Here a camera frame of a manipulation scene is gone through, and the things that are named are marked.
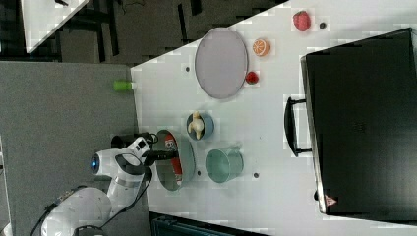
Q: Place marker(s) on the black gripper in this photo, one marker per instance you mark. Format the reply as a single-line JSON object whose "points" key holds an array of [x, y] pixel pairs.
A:
{"points": [[150, 156]]}

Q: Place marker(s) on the red ketchup bottle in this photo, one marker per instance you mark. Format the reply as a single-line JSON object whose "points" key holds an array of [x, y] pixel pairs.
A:
{"points": [[171, 145]]}

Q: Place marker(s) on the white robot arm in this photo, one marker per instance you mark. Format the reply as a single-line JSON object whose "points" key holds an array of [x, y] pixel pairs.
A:
{"points": [[125, 169]]}

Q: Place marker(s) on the green oval strainer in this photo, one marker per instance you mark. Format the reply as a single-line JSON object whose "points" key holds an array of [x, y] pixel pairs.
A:
{"points": [[165, 169]]}

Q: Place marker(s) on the small blue bowl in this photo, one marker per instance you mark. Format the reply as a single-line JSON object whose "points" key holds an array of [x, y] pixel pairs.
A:
{"points": [[206, 131]]}

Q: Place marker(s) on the teal green cup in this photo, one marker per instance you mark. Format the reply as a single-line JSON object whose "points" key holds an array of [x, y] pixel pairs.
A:
{"points": [[224, 164]]}

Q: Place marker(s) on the grey round plate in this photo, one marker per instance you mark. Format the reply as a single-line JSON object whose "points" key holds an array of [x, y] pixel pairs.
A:
{"points": [[221, 63]]}

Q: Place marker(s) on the small red strawberry toy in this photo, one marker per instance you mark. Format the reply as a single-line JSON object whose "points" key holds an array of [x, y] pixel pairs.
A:
{"points": [[251, 78]]}

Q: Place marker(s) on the large pink strawberry toy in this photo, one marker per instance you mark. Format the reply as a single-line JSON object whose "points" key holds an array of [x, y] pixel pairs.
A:
{"points": [[302, 21]]}

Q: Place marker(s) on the black toaster oven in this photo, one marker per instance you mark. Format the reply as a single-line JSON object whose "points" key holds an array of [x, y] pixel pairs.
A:
{"points": [[361, 109]]}

